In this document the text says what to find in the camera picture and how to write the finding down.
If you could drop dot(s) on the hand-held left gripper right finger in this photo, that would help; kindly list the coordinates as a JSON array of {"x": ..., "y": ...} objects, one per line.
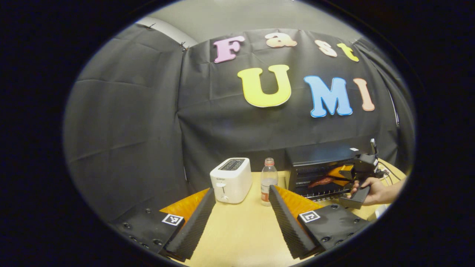
[{"x": 289, "y": 226}]

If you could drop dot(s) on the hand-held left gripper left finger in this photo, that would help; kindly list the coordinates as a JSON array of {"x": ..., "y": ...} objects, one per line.
[{"x": 193, "y": 226}]

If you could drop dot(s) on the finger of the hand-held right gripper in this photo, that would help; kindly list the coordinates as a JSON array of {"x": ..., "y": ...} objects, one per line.
[
  {"x": 343, "y": 171},
  {"x": 341, "y": 183}
]

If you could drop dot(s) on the red-brown meat piece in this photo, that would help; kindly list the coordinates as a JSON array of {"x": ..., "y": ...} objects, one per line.
[{"x": 321, "y": 182}]

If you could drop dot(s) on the black electric oven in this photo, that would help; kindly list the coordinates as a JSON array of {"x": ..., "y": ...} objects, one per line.
[{"x": 315, "y": 155}]

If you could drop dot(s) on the clear plastic bottle red label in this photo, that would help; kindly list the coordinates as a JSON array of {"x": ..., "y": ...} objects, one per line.
[{"x": 268, "y": 181}]

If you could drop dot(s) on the white toaster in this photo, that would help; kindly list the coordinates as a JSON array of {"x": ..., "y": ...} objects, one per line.
[{"x": 231, "y": 181}]

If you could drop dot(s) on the black backdrop cloth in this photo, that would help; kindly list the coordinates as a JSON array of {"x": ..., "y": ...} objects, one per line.
[{"x": 148, "y": 122}]

